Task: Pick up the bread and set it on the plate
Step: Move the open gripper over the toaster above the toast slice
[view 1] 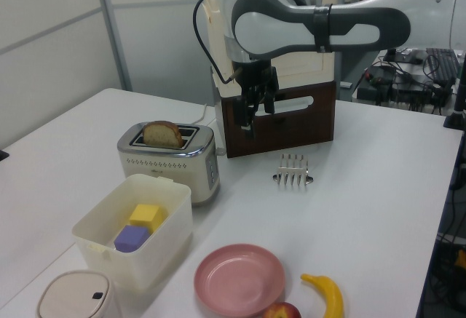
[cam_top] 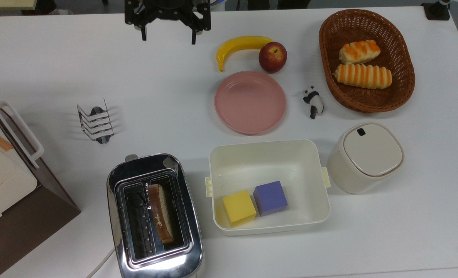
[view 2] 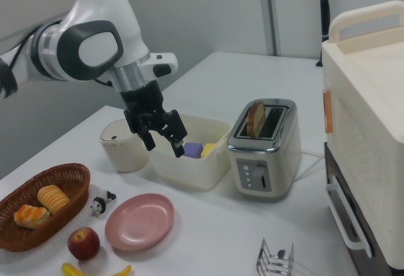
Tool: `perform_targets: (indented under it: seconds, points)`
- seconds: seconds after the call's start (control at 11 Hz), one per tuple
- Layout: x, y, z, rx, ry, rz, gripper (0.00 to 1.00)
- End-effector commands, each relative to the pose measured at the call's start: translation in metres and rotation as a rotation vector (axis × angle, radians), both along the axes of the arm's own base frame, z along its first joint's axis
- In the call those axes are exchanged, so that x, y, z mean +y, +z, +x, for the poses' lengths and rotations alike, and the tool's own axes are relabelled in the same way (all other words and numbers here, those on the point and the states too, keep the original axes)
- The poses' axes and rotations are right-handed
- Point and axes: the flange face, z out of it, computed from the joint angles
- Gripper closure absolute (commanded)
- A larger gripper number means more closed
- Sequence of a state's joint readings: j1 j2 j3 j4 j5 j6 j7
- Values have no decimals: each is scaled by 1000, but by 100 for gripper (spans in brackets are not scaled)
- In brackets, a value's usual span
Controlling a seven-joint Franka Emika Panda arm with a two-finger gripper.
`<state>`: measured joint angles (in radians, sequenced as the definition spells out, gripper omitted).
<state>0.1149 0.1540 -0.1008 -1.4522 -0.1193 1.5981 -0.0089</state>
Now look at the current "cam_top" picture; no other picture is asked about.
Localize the red apple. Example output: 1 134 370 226
258 41 288 74

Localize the black camera stand base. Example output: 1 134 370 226
422 0 451 21

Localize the cream plastic container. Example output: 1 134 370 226
205 139 331 236

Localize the chrome toaster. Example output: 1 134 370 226
106 153 205 278

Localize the panda figurine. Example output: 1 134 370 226
303 86 324 120

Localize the yellow banana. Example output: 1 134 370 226
216 36 274 73

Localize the white and brown oven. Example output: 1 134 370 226
0 90 82 278

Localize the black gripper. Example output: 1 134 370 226
124 0 212 45

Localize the purple cube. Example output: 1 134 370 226
253 180 289 217

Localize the pink plate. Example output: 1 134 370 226
214 71 287 135

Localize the white toaster cable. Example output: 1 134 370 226
86 247 116 278

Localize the metal toast rack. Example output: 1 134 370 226
77 98 115 145

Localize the cream lidded trash can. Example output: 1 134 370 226
326 122 405 195

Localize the yellow cube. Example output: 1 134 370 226
222 189 257 228

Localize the short striped bread roll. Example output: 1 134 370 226
338 39 381 65

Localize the toast slice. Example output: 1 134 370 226
147 184 175 245

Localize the long striped bread roll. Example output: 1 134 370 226
333 63 392 90

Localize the brown wicker basket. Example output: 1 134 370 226
318 9 416 114

